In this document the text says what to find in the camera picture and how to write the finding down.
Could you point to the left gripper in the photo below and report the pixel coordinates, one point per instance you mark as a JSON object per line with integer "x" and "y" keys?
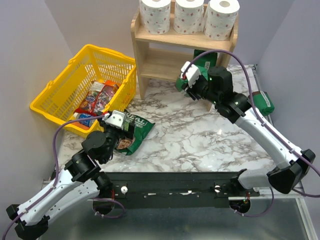
{"x": 130, "y": 134}

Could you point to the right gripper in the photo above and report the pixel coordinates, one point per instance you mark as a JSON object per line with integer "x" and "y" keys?
{"x": 191, "y": 91}

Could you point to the green roll brown end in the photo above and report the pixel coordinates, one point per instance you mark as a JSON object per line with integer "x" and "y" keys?
{"x": 207, "y": 61}

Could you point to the floral paper towel roll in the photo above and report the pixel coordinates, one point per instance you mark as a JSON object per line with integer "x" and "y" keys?
{"x": 220, "y": 17}
{"x": 188, "y": 16}
{"x": 155, "y": 16}

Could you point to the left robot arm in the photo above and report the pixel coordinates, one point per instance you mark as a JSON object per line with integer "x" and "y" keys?
{"x": 80, "y": 180}

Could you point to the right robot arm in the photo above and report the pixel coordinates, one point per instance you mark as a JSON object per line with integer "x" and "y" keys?
{"x": 291, "y": 163}

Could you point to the wooden two-tier shelf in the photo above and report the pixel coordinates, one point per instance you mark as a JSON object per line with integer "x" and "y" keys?
{"x": 165, "y": 65}

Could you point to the green chip bag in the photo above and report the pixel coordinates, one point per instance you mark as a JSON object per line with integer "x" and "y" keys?
{"x": 141, "y": 130}

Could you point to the red candy bag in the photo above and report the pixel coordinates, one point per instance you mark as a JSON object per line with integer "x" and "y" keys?
{"x": 98, "y": 96}

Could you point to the orange snack packet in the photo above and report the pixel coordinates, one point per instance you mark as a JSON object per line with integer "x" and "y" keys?
{"x": 110, "y": 83}

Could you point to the yellow plastic shopping basket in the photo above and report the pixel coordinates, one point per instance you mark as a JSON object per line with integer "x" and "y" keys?
{"x": 62, "y": 96}

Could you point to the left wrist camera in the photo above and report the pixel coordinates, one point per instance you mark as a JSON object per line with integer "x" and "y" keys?
{"x": 115, "y": 119}

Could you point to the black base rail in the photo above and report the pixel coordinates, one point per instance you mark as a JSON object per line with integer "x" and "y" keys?
{"x": 162, "y": 190}

